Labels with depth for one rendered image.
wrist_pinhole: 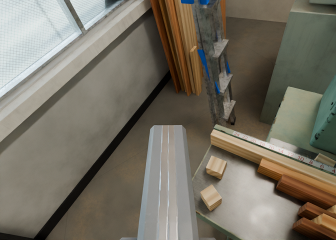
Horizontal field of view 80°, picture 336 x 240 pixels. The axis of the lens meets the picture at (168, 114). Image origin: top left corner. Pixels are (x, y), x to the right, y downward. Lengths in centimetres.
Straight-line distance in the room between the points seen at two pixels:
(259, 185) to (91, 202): 133
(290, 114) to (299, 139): 10
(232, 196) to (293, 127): 35
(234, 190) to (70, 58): 102
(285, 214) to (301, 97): 45
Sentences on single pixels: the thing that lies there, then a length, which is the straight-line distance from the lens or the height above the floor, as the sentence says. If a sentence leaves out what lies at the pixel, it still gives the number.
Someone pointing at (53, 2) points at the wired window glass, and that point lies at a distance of 130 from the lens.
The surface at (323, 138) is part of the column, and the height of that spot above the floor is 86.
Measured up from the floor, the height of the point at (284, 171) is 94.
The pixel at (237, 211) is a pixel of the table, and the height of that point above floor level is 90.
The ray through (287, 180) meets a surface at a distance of 51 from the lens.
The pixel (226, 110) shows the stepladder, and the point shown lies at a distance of 145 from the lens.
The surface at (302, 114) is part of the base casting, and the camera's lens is 81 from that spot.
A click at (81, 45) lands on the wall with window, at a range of 130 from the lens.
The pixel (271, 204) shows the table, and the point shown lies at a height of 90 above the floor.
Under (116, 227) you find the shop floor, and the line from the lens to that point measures 155.
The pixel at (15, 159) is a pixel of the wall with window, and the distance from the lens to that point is 132.
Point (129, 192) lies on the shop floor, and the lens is 158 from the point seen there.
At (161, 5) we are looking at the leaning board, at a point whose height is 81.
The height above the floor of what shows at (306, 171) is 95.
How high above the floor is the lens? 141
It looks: 51 degrees down
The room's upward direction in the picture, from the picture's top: 17 degrees counter-clockwise
